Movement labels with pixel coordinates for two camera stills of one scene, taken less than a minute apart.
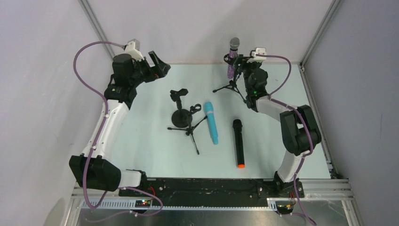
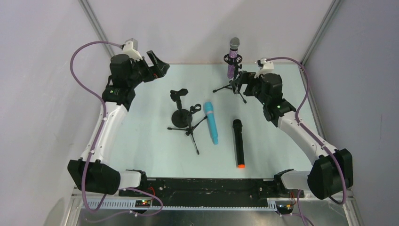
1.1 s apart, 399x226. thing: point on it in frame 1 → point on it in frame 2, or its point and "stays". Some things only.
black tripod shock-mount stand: (233, 83) stays
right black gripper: (242, 61) → (242, 81)
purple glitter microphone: (235, 44) stays
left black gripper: (150, 67) stays
